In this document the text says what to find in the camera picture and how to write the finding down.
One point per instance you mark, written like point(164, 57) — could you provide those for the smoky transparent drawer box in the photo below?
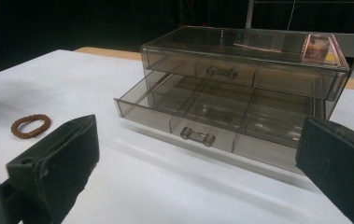
point(196, 37)

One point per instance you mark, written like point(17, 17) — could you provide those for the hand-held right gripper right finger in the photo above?
point(336, 168)

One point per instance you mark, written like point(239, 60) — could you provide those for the white table mat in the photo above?
point(165, 186)

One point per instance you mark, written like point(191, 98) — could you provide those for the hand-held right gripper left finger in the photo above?
point(56, 174)

